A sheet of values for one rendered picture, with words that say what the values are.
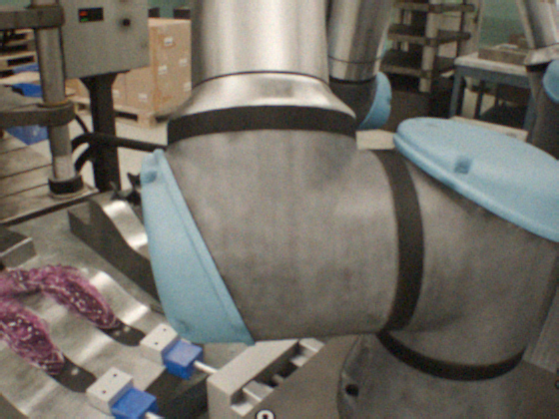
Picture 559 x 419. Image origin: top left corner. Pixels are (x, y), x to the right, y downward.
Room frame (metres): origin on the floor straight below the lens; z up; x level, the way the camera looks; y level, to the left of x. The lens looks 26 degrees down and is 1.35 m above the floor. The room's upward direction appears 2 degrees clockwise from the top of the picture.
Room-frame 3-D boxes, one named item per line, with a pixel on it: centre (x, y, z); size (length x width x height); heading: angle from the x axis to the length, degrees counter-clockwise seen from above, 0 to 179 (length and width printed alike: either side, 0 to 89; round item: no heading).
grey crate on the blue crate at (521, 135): (3.55, -1.53, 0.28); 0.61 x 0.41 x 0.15; 55
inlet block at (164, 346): (0.52, 0.12, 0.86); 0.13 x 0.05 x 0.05; 65
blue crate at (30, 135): (4.15, 2.33, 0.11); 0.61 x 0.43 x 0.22; 61
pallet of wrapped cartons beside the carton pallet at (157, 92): (5.00, 1.53, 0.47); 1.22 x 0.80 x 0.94; 59
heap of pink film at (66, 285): (0.59, 0.39, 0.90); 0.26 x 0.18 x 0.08; 65
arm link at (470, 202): (0.29, -0.12, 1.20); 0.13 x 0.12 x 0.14; 99
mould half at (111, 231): (0.90, 0.21, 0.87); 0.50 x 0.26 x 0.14; 48
